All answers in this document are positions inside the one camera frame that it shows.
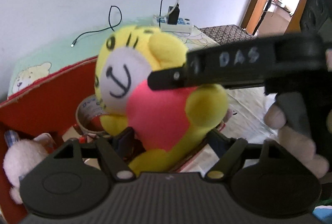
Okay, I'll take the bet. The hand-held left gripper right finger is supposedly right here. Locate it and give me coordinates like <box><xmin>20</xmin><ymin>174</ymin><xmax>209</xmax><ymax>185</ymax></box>
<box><xmin>205</xmin><ymin>131</ymin><xmax>286</xmax><ymax>180</ymax></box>

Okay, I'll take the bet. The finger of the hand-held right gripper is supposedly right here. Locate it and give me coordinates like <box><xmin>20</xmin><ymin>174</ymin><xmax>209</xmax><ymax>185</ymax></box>
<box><xmin>147</xmin><ymin>37</ymin><xmax>277</xmax><ymax>91</ymax></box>

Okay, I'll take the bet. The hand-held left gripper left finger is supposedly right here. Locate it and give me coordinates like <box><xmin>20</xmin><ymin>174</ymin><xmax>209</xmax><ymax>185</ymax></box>
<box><xmin>53</xmin><ymin>127</ymin><xmax>137</xmax><ymax>183</ymax></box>

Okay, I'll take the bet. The yellow tiger plush toy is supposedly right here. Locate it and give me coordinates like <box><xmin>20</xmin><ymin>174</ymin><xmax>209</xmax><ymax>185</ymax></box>
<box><xmin>94</xmin><ymin>25</ymin><xmax>230</xmax><ymax>175</ymax></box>

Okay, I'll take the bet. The red cardboard box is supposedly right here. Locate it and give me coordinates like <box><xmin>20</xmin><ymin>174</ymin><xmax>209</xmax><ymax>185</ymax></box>
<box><xmin>0</xmin><ymin>55</ymin><xmax>210</xmax><ymax>224</ymax></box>

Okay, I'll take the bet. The person's right hand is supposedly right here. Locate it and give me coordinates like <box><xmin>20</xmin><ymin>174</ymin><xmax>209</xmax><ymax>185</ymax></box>
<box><xmin>264</xmin><ymin>104</ymin><xmax>330</xmax><ymax>179</ymax></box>

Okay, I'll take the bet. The pink plush toy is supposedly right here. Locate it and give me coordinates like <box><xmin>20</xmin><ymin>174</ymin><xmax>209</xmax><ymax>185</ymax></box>
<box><xmin>223</xmin><ymin>108</ymin><xmax>235</xmax><ymax>124</ymax></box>

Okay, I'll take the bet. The dark patterned stool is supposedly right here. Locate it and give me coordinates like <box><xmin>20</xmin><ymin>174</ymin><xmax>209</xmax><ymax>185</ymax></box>
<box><xmin>200</xmin><ymin>24</ymin><xmax>256</xmax><ymax>45</ymax></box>

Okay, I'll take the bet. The white power strip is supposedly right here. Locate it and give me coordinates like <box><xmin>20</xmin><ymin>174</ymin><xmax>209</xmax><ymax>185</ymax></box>
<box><xmin>153</xmin><ymin>14</ymin><xmax>194</xmax><ymax>34</ymax></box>

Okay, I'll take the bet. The tape roll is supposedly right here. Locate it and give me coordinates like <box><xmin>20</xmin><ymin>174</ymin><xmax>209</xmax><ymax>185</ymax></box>
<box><xmin>76</xmin><ymin>94</ymin><xmax>112</xmax><ymax>137</ymax></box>

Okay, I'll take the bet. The black charger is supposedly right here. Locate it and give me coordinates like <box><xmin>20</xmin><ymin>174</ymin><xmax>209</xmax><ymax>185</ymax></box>
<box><xmin>167</xmin><ymin>5</ymin><xmax>180</xmax><ymax>25</ymax></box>

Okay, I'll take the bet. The green cartoon bed sheet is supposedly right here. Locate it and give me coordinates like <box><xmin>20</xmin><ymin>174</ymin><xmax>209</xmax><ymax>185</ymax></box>
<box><xmin>8</xmin><ymin>16</ymin><xmax>286</xmax><ymax>170</ymax></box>

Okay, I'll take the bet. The white plush toy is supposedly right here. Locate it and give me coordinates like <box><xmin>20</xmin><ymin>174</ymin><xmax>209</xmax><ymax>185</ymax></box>
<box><xmin>3</xmin><ymin>133</ymin><xmax>56</xmax><ymax>205</ymax></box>

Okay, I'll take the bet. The blue checkered cloth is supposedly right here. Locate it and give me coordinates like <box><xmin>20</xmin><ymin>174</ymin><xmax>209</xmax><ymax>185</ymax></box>
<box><xmin>4</xmin><ymin>130</ymin><xmax>20</xmax><ymax>148</ymax></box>

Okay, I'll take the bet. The black charging cable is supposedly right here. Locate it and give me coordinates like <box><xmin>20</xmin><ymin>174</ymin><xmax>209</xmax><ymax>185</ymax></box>
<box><xmin>71</xmin><ymin>0</ymin><xmax>180</xmax><ymax>47</ymax></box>

